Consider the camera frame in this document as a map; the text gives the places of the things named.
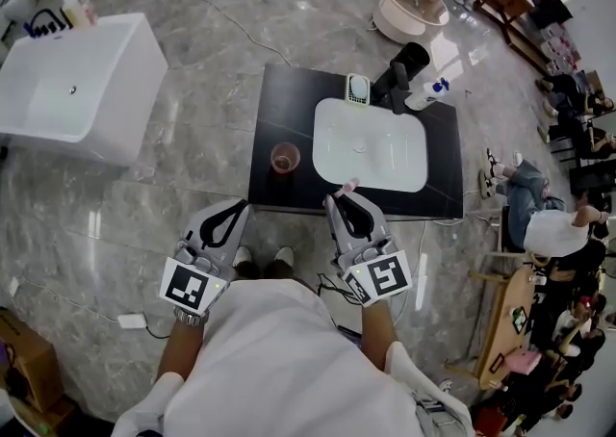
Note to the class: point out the pink translucent cup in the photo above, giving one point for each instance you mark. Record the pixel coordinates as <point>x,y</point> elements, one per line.
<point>285,158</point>

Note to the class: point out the white power strip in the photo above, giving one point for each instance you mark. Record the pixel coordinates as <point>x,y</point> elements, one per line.
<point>131,321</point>

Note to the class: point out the white bathtub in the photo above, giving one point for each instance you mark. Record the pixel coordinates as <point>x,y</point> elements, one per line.
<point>82,84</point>

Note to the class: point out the white sink basin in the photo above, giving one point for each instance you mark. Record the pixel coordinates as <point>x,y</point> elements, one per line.
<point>370,146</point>

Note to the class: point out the cardboard box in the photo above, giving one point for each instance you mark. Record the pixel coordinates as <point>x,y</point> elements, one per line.
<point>26,358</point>

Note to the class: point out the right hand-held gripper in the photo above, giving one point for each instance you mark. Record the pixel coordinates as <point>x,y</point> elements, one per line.
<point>375,271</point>

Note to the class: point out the white bottle with blue cap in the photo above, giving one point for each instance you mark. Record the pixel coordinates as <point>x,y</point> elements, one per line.
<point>426,94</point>

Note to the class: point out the silver wristwatch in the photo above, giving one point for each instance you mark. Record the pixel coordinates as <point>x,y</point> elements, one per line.
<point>190,317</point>

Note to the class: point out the person's right shoe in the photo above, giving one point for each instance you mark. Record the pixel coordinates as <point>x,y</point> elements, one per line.
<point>284,254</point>

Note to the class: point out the black cylindrical bin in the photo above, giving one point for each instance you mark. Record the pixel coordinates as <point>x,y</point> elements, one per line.
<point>411,59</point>

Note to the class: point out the black sink faucet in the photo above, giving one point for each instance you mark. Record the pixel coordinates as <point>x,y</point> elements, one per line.
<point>392,88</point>

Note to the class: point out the person's left forearm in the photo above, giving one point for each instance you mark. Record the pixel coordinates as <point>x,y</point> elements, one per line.
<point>180,353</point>

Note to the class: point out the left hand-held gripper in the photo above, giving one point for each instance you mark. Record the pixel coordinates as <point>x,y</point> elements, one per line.
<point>192,281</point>

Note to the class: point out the black vanity counter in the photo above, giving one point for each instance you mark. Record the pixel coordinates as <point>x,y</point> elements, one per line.
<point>284,117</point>

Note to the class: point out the person's left shoe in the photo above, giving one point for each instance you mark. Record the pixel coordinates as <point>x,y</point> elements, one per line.
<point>242,256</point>

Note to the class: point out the yellow pump bottle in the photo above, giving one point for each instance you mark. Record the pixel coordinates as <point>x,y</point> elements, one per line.
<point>70,11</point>

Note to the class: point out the person's right forearm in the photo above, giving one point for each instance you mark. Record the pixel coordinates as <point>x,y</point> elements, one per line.
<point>380,339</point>

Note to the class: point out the pink bottle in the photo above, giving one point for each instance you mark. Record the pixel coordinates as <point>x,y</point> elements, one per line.
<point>89,14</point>

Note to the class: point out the round cream coffee table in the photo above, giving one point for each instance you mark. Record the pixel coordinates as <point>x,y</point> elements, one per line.
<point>409,7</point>

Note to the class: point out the black bathtub faucet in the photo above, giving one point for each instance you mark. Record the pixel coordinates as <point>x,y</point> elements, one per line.
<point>45,23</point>

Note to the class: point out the person's shoe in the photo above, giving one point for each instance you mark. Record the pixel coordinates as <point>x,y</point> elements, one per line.
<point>242,256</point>
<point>284,254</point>

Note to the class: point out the wooden side table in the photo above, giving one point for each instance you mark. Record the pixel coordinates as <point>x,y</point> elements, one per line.
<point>507,324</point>

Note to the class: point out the person's white shirt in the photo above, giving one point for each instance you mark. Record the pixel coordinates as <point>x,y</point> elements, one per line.
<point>289,367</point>

